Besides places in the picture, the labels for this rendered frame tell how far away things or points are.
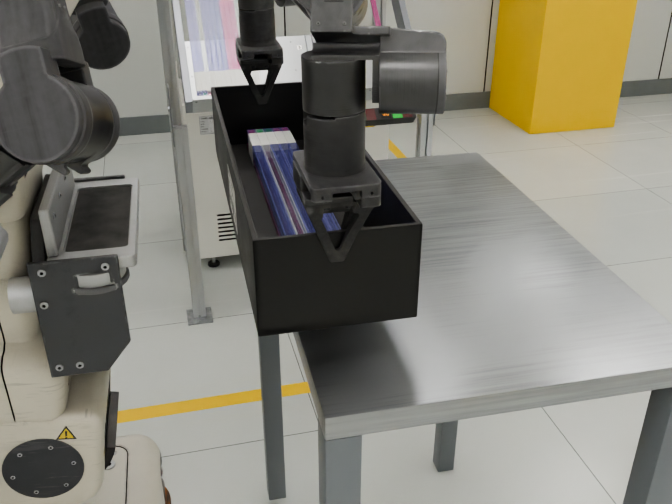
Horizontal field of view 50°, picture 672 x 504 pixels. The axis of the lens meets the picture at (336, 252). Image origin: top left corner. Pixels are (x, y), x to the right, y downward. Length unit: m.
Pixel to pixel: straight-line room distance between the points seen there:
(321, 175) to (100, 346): 0.41
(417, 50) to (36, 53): 0.32
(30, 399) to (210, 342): 1.31
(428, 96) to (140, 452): 1.07
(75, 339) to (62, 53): 0.38
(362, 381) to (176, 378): 1.40
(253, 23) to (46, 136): 0.58
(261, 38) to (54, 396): 0.61
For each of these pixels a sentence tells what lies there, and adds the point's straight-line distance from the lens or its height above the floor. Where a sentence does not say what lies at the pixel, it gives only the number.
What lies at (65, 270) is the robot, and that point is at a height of 0.88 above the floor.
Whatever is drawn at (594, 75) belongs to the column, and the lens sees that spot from 4.25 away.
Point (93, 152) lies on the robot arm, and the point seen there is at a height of 1.06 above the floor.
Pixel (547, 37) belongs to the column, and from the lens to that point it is 4.05.
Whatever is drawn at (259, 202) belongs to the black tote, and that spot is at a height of 0.88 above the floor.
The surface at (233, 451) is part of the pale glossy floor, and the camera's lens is 1.91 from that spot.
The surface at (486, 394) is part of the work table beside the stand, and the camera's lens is 0.80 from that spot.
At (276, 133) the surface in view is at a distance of 1.21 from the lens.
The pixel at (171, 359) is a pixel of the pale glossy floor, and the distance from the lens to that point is 2.24.
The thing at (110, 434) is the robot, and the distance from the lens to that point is 1.15.
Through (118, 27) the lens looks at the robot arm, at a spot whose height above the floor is 1.09.
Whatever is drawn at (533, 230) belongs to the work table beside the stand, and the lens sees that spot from 1.16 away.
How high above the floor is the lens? 1.29
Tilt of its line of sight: 28 degrees down
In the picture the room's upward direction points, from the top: straight up
